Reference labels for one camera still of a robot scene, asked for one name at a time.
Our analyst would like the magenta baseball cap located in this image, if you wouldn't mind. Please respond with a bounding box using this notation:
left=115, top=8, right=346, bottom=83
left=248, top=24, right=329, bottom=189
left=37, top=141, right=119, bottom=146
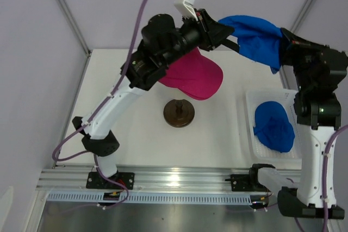
left=183, top=91, right=215, bottom=101

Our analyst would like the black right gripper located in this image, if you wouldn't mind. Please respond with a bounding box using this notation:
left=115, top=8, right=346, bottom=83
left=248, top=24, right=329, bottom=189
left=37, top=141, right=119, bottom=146
left=279, top=27, right=330, bottom=92

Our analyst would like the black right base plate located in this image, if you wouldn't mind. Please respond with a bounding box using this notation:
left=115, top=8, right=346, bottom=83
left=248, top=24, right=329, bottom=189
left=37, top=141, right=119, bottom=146
left=225, top=174, right=268, bottom=192

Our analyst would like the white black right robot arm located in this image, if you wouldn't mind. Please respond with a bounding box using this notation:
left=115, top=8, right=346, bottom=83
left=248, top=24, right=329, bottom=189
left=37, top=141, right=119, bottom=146
left=247, top=29, right=347, bottom=220

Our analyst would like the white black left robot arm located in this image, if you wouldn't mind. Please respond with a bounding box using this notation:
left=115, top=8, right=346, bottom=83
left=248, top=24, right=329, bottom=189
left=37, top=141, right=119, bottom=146
left=72, top=9, right=239, bottom=189

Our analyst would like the aluminium mounting rail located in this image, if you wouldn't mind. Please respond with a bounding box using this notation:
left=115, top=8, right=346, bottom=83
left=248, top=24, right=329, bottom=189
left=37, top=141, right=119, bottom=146
left=36, top=164, right=332, bottom=195

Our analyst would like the white plastic perforated basket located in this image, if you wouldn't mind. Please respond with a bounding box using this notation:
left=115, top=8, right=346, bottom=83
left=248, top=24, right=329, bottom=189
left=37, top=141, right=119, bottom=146
left=246, top=89, right=301, bottom=163

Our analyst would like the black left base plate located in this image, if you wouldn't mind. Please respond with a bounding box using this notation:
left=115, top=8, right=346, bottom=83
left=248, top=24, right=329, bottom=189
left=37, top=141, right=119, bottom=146
left=86, top=172, right=135, bottom=190

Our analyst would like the brown wooden round stand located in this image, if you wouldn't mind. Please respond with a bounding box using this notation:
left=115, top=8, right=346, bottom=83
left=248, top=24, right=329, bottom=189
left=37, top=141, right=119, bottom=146
left=163, top=99, right=195, bottom=128

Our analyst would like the right aluminium frame post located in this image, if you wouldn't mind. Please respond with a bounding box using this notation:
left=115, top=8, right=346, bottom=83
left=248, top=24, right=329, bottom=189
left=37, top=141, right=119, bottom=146
left=289, top=0, right=316, bottom=34

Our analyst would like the left aluminium frame post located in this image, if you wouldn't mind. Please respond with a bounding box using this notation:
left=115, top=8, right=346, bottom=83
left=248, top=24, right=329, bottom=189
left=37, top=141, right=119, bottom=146
left=56, top=0, right=91, bottom=57

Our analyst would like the aluminium frame post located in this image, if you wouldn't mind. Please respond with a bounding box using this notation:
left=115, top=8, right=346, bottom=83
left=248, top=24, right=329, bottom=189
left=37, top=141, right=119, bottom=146
left=289, top=0, right=316, bottom=34
left=56, top=0, right=91, bottom=57

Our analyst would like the white slotted cable duct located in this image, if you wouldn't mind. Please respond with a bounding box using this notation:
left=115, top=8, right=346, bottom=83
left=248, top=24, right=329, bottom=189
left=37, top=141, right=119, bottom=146
left=47, top=191, right=253, bottom=205

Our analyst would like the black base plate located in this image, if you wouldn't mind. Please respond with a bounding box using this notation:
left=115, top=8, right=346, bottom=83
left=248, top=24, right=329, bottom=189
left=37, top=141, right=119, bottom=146
left=225, top=174, right=268, bottom=192
left=86, top=172, right=135, bottom=190

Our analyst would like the blue cap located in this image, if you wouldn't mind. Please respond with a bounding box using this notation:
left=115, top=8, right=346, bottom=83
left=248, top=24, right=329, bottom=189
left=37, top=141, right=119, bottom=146
left=253, top=101, right=295, bottom=153
left=219, top=15, right=282, bottom=74

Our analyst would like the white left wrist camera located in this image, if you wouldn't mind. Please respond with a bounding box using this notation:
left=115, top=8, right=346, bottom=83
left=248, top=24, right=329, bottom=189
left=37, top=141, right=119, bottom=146
left=174, top=0, right=198, bottom=21

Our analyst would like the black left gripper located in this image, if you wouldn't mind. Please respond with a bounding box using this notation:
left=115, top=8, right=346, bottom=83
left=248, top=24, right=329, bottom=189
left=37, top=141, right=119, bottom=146
left=160, top=8, right=234, bottom=67

